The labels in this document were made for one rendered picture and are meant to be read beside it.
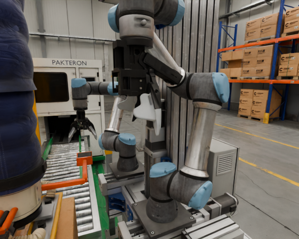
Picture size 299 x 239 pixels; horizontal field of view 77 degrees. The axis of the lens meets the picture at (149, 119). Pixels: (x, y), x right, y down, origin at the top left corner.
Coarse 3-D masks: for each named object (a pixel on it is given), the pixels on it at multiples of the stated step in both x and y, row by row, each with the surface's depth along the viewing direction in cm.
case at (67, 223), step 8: (64, 200) 109; (72, 200) 109; (64, 208) 103; (72, 208) 103; (64, 216) 97; (72, 216) 97; (64, 224) 91; (72, 224) 91; (24, 232) 86; (56, 232) 86; (64, 232) 86; (72, 232) 86
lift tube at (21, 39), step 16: (0, 0) 53; (16, 0) 59; (0, 16) 54; (16, 16) 58; (0, 32) 55; (16, 32) 59; (0, 48) 55; (16, 48) 58; (0, 64) 56; (16, 64) 59; (32, 64) 67; (0, 80) 57; (16, 80) 60; (32, 80) 69
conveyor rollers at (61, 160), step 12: (60, 144) 319; (72, 144) 318; (48, 156) 272; (60, 156) 270; (72, 156) 268; (48, 168) 234; (60, 168) 232; (72, 168) 235; (48, 180) 210; (60, 180) 206; (72, 192) 186; (84, 192) 184; (84, 204) 166; (84, 216) 157; (84, 228) 140
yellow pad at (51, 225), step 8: (48, 200) 84; (56, 200) 88; (56, 208) 84; (56, 216) 79; (32, 224) 74; (40, 224) 71; (48, 224) 74; (56, 224) 75; (32, 232) 70; (48, 232) 70
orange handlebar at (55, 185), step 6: (84, 162) 102; (84, 168) 95; (84, 174) 89; (72, 180) 84; (78, 180) 84; (84, 180) 85; (42, 186) 79; (48, 186) 80; (54, 186) 81; (60, 186) 82; (66, 186) 83; (0, 210) 65; (12, 210) 65; (0, 216) 63; (12, 216) 63; (6, 222) 59; (0, 228) 57; (6, 228) 58
